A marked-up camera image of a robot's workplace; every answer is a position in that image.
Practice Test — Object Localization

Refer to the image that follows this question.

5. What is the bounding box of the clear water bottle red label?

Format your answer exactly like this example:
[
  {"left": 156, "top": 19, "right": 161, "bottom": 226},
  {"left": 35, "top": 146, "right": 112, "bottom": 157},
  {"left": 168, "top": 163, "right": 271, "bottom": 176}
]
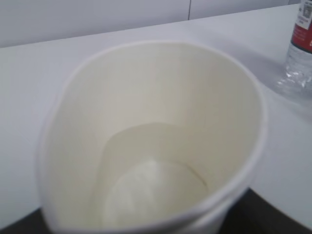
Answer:
[{"left": 277, "top": 0, "right": 312, "bottom": 99}]

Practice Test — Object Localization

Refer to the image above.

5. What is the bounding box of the white paper cup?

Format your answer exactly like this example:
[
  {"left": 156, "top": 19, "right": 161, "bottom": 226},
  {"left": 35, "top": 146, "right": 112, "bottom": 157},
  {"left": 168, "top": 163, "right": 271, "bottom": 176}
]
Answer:
[{"left": 36, "top": 41, "right": 268, "bottom": 234}]

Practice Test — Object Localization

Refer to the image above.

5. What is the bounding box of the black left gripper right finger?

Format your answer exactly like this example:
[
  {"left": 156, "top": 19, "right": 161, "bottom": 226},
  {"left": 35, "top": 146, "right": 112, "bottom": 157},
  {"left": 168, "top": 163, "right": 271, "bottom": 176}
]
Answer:
[{"left": 219, "top": 189, "right": 312, "bottom": 234}]

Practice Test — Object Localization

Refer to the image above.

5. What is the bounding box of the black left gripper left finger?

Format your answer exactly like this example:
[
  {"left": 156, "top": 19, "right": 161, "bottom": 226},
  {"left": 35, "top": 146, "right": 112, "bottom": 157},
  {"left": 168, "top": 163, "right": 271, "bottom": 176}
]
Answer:
[{"left": 0, "top": 209, "right": 52, "bottom": 234}]

